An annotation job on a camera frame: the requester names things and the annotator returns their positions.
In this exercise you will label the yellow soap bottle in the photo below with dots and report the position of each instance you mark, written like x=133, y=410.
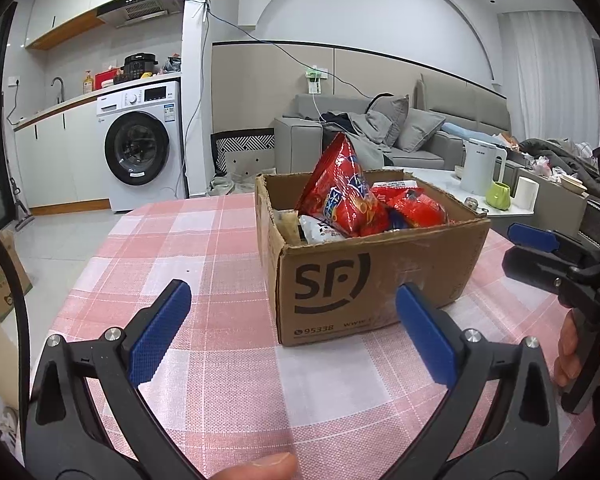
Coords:
x=88, y=84

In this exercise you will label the person's right hand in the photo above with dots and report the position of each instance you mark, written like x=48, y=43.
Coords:
x=565, y=350

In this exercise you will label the floor mop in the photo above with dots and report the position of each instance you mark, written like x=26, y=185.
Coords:
x=21, y=210

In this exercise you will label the green cup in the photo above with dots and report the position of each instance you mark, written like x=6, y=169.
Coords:
x=497, y=196

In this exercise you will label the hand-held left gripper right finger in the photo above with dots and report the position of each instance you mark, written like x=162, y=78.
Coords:
x=425, y=340

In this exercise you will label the grey clothes heap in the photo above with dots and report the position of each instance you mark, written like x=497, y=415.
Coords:
x=555, y=155

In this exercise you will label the dark clothes pile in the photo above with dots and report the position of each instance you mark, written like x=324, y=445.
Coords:
x=360, y=127

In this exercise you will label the steel range hood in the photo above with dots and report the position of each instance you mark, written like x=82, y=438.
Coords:
x=140, y=7

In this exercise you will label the dark bag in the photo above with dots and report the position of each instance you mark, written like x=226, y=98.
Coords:
x=172, y=64

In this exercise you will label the white electric kettle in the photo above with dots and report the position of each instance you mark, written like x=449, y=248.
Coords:
x=480, y=170

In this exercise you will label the person's left hand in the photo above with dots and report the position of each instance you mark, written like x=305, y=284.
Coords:
x=260, y=470

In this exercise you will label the small red snack packet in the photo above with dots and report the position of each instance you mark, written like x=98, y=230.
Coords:
x=420, y=207

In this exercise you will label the white kitchen counter cabinet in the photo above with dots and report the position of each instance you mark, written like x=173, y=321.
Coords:
x=55, y=160

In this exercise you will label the pink checked tablecloth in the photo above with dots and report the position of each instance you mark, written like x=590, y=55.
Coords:
x=205, y=270

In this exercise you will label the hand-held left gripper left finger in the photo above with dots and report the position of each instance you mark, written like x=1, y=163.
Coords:
x=162, y=330

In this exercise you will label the light blue blanket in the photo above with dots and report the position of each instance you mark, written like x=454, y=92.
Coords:
x=470, y=131

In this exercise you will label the white paper roll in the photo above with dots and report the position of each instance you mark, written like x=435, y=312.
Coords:
x=526, y=195

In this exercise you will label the white washing machine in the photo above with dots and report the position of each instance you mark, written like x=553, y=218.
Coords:
x=137, y=155

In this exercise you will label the beige bowl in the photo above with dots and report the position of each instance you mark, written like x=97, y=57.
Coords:
x=574, y=183

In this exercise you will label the brown cardboard box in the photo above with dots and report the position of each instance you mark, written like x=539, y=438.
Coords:
x=380, y=280

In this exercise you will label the wall power strip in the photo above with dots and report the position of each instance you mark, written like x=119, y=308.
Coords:
x=315, y=79

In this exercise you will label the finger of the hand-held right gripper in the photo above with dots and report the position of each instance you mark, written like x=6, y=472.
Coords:
x=532, y=237
x=535, y=265

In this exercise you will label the kitchen faucet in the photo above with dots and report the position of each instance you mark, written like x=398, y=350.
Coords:
x=59, y=85

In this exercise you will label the grey pillow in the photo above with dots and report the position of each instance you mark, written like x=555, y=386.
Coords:
x=387, y=120
x=420, y=130

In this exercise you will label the small metal object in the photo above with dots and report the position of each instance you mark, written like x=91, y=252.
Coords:
x=473, y=204

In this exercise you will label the white upper kitchen cabinets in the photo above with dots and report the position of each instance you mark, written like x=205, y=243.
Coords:
x=65, y=5

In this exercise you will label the white curtain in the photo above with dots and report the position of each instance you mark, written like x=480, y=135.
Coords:
x=545, y=75

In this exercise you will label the large red chip bag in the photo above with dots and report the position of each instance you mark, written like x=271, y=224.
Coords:
x=340, y=185

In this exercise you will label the blue cookie packet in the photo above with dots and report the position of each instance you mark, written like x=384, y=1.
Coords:
x=396, y=220

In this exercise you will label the white cloth pile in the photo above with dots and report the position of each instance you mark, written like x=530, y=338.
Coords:
x=230, y=182

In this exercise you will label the purple snack packet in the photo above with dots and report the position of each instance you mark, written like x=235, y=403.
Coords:
x=320, y=230

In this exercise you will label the red box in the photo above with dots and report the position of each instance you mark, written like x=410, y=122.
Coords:
x=106, y=80

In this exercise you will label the grey side cabinet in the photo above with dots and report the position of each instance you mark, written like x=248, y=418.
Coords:
x=555, y=205

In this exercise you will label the white red-print snack packet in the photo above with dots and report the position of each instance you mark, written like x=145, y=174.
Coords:
x=395, y=185

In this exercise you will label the black pressure cooker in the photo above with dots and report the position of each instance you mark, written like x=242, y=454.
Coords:
x=140, y=66

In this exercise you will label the white coffee table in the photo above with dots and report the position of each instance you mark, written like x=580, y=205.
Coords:
x=445, y=182

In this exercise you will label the printed cardboard box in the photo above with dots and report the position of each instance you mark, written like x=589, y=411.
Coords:
x=5, y=280

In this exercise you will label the grey sofa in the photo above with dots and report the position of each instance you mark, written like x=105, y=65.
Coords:
x=295, y=145

